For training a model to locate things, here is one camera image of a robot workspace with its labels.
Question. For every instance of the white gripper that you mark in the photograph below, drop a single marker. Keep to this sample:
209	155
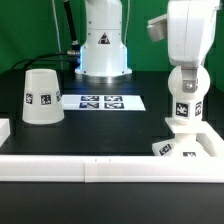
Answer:
191	28

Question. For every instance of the white lamp bulb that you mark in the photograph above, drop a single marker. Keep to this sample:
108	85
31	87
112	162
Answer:
188	106

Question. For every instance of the white lamp base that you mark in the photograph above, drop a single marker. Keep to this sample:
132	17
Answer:
184	143

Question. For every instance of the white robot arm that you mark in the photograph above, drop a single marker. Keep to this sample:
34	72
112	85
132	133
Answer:
103	55

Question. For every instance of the white lamp shade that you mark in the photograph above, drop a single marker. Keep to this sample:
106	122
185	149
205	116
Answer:
42	102

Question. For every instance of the white marker sheet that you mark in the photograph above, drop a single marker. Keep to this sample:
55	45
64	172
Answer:
103	102

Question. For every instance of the white right fence rail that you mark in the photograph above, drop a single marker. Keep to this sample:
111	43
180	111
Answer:
211	141

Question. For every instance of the white fence rail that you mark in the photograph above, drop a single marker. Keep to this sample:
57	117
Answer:
89	169
211	141
4	130

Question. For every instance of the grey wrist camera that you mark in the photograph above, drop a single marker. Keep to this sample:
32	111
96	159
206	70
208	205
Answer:
157	28

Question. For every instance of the white front fence rail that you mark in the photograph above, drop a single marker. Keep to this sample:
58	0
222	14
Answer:
89	169

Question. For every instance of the white left fence rail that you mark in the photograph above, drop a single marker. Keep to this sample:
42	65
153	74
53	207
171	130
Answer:
4	130

